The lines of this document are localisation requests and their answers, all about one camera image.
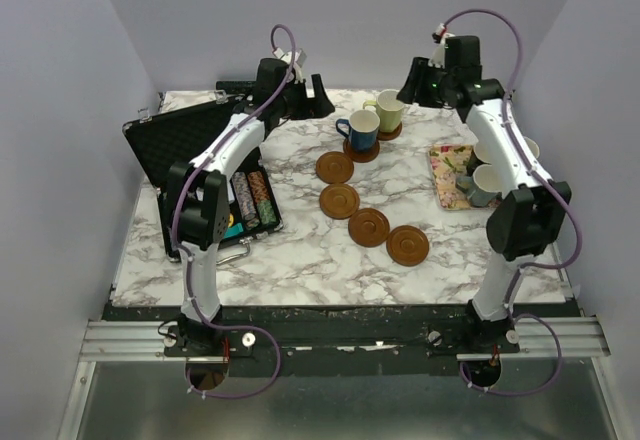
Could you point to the teal rectangular block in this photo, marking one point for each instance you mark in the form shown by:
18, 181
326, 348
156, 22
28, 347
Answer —
234, 231

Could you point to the grey blue mug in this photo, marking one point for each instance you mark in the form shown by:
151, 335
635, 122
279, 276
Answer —
480, 188

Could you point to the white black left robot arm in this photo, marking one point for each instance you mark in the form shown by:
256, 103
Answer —
197, 205

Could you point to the black poker chip case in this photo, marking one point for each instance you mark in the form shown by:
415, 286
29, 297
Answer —
178, 136

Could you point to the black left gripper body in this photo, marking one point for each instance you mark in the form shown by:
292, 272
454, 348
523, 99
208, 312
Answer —
290, 101

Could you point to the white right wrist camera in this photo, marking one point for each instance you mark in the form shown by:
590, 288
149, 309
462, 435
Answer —
438, 57

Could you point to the black microphone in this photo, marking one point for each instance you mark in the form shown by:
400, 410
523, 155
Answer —
235, 87

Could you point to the dark blue mug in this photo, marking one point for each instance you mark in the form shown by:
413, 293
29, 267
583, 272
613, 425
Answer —
360, 129

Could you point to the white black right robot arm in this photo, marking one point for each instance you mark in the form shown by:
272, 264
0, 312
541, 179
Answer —
532, 207

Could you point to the teal mug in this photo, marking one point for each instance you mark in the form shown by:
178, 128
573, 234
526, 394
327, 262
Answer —
478, 157

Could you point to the light green mug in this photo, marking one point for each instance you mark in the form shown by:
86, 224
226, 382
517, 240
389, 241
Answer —
389, 109

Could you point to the brown wooden coaster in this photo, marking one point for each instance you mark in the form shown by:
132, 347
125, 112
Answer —
339, 201
364, 156
388, 136
334, 167
407, 245
368, 227

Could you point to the pink mug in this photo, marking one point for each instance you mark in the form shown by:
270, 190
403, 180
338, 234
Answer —
533, 147

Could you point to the floral serving tray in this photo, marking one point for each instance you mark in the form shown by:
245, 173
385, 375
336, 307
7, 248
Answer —
448, 162

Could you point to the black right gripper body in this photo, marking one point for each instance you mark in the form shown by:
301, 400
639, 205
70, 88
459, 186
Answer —
424, 86

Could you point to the aluminium mounting rail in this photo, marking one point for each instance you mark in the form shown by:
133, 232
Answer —
138, 341

